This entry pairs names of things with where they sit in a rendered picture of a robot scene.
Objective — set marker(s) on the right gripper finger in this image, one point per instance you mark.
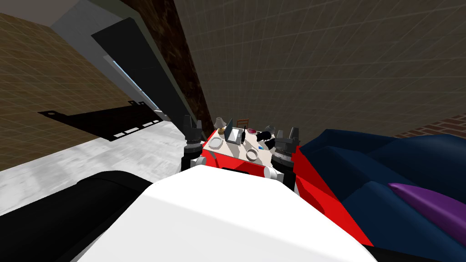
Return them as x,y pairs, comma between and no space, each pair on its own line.
294,132
280,134

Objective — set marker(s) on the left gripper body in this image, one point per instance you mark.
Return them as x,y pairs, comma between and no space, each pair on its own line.
192,134

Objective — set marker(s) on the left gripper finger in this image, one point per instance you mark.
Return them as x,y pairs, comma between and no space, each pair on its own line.
187,121
198,126

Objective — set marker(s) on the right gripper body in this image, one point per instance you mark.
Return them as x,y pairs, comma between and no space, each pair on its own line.
287,145

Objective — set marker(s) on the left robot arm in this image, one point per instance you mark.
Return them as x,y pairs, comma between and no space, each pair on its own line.
54,218

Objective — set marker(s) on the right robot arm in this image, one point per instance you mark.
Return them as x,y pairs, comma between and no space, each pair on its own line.
283,168

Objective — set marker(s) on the small table lamp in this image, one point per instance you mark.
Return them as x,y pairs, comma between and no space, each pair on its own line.
220,125

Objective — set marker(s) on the white plate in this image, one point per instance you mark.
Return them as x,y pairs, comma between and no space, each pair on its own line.
215,142

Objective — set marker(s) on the red bowl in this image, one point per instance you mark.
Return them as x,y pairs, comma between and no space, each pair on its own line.
251,130

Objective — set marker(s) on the white bowl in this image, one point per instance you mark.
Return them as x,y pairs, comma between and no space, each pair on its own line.
252,155

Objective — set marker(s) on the open dark laptop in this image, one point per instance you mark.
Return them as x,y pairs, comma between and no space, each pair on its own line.
233,135

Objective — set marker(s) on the wooden chair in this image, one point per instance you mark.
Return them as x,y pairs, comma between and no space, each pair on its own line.
243,122

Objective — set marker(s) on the red table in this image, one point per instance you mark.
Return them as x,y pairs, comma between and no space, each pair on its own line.
236,162

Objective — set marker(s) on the black door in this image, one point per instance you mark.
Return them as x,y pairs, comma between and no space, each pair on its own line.
145,72

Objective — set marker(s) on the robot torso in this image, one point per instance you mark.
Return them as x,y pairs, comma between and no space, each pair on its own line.
218,218

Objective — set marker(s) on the dark blue sofa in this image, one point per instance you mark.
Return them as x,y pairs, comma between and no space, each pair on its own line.
382,163

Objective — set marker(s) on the purple cushion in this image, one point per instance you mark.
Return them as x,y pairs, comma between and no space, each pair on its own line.
433,205

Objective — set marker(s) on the black wall shelf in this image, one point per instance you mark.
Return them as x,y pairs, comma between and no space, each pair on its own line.
109,122

